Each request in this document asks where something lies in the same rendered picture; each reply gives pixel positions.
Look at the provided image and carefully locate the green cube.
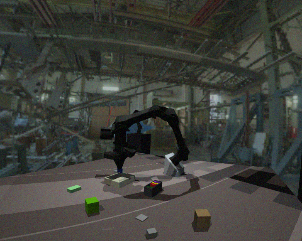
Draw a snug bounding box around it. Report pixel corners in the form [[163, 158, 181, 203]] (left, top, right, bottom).
[[85, 197, 99, 214]]

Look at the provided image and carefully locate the light green rectangular block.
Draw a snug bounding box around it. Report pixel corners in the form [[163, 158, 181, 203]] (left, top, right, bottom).
[[67, 185, 81, 193]]

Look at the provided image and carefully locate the olive-brown cube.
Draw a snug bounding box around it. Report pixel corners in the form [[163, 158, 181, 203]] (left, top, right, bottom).
[[194, 209, 211, 228]]

